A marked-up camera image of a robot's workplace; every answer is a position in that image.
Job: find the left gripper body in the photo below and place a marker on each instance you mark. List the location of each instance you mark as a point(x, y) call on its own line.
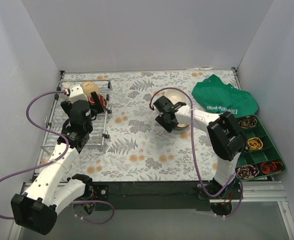
point(92, 102)

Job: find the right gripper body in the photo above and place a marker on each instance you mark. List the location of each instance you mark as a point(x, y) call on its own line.
point(163, 113)

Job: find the red patterned bowl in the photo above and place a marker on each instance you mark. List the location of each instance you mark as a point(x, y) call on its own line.
point(95, 105)

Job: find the tan bowl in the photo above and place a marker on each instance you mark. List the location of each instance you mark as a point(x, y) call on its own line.
point(175, 96)

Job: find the dark brown bowl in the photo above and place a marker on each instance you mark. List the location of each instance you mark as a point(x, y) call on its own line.
point(181, 126)

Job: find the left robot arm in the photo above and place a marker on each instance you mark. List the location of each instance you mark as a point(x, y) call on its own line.
point(38, 207)

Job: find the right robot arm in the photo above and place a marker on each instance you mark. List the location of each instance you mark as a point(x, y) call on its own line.
point(226, 136)

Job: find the beige bowl at rack back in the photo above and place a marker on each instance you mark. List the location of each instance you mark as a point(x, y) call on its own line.
point(88, 87)

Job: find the floral table mat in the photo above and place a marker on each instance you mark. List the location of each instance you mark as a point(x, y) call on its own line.
point(137, 148)

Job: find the pale green bowl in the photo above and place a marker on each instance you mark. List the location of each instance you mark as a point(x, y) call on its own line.
point(66, 85)

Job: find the green cloth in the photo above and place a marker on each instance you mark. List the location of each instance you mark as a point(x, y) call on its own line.
point(217, 97)

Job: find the green compartment tray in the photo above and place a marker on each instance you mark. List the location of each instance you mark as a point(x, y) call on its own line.
point(260, 158)

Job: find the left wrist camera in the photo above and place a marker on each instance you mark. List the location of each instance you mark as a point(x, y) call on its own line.
point(76, 93)

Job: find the metal wire dish rack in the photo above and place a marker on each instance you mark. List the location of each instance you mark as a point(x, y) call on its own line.
point(57, 117)

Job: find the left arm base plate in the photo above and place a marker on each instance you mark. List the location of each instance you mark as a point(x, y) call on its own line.
point(98, 192)

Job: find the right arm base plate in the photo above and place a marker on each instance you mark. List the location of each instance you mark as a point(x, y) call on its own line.
point(231, 191)

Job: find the aluminium frame rail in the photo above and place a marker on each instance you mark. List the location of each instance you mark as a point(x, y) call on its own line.
point(171, 210)

